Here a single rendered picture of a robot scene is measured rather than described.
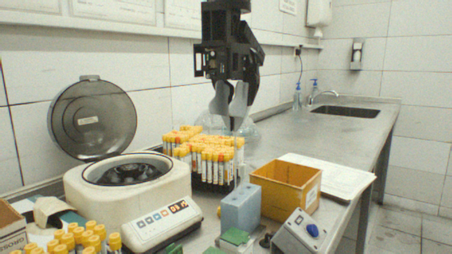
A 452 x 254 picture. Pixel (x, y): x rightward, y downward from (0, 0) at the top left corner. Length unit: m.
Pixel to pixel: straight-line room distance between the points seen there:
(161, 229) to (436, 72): 2.36
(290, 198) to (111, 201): 0.36
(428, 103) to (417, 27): 0.57
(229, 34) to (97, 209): 0.40
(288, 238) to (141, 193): 0.29
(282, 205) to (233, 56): 0.37
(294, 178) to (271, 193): 0.13
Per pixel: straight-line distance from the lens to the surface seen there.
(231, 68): 0.42
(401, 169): 2.79
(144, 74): 1.03
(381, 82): 2.66
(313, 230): 0.56
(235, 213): 0.56
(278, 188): 0.66
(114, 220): 0.61
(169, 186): 0.64
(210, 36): 0.44
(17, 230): 0.51
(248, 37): 0.50
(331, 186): 0.87
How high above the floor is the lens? 1.24
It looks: 14 degrees down
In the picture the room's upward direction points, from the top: straight up
